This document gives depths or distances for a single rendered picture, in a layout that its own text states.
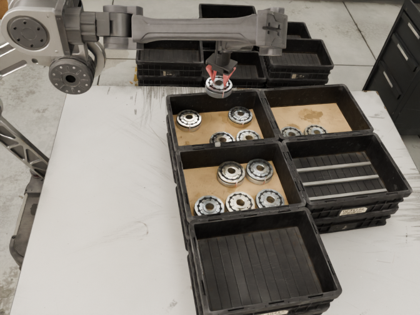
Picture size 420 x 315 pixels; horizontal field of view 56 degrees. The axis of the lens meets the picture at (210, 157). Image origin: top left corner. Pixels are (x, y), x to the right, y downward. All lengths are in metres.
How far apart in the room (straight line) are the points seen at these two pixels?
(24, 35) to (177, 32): 0.36
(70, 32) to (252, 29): 0.42
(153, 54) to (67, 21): 1.64
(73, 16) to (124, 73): 2.28
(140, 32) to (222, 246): 0.72
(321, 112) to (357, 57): 2.10
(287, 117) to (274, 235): 0.60
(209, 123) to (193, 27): 0.77
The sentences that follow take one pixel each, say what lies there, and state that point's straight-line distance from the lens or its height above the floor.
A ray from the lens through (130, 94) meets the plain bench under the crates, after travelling 1.99.
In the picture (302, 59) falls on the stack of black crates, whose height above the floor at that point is 0.49.
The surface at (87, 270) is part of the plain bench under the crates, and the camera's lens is 1.45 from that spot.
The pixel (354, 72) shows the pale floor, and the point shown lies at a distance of 3.70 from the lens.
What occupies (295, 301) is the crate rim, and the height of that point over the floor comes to 0.93.
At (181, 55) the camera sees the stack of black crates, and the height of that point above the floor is 0.49.
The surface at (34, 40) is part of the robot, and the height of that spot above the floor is 1.43.
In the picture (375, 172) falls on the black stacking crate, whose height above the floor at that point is 0.83.
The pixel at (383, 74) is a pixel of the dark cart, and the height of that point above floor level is 0.42.
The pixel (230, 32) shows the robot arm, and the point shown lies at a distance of 0.93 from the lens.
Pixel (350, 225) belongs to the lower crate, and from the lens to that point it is 1.60.
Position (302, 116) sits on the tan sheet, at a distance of 1.79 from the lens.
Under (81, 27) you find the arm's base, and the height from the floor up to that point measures 1.47.
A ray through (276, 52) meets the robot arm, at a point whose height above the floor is 1.45.
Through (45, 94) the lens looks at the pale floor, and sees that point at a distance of 3.18.
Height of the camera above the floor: 1.99
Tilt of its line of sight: 49 degrees down
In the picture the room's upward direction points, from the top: 7 degrees clockwise
